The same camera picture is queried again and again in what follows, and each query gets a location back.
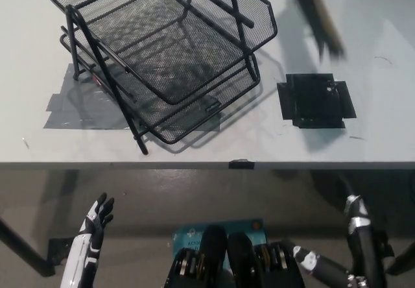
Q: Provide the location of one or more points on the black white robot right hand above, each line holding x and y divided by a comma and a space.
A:
366, 246

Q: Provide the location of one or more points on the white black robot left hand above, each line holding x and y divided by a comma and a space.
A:
86, 252

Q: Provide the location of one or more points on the brown spiral-bound notebook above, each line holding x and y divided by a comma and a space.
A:
319, 15

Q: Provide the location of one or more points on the black mesh two-tier file tray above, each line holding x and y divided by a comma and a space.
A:
168, 57

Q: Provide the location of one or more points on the crumpled black floor tape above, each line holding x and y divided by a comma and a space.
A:
60, 250

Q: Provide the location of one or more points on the black metal table leg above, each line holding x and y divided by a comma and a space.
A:
22, 247

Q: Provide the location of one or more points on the teal printed router box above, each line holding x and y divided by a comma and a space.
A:
191, 234

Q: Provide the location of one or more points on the grey tape patch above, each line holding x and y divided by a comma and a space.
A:
74, 113

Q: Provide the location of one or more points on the black tape square patch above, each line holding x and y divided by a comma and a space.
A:
316, 101

